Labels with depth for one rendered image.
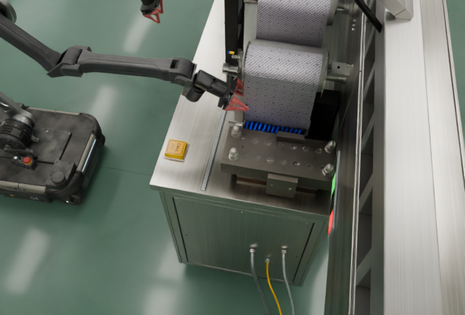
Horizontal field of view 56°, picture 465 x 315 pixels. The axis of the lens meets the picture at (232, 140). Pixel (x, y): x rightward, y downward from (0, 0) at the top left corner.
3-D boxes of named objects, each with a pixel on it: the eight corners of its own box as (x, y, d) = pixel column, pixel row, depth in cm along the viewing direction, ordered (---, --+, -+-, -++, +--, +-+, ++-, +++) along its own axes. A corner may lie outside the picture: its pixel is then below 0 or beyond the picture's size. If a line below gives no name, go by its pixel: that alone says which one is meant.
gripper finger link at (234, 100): (242, 119, 150) (218, 108, 148) (245, 104, 154) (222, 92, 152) (251, 109, 145) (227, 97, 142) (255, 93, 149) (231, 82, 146)
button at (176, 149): (169, 142, 168) (169, 138, 166) (187, 145, 168) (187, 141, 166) (165, 156, 164) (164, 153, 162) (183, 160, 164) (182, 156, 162)
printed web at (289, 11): (258, 68, 190) (266, -38, 149) (312, 76, 188) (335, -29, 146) (241, 139, 169) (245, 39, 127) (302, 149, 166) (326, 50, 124)
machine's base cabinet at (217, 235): (257, -17, 373) (263, -125, 303) (333, -8, 366) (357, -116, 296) (179, 268, 231) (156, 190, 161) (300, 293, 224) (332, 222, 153)
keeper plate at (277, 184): (266, 188, 156) (268, 172, 147) (294, 193, 154) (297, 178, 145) (265, 194, 154) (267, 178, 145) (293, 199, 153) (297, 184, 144)
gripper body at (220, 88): (221, 109, 148) (202, 100, 146) (228, 86, 154) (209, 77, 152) (230, 99, 143) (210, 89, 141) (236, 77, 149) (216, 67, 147)
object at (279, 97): (243, 109, 154) (244, 73, 139) (309, 120, 152) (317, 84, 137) (243, 111, 154) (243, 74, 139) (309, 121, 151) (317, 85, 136)
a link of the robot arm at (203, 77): (195, 77, 141) (199, 64, 144) (187, 88, 146) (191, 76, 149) (214, 86, 143) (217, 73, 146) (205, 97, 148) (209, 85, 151)
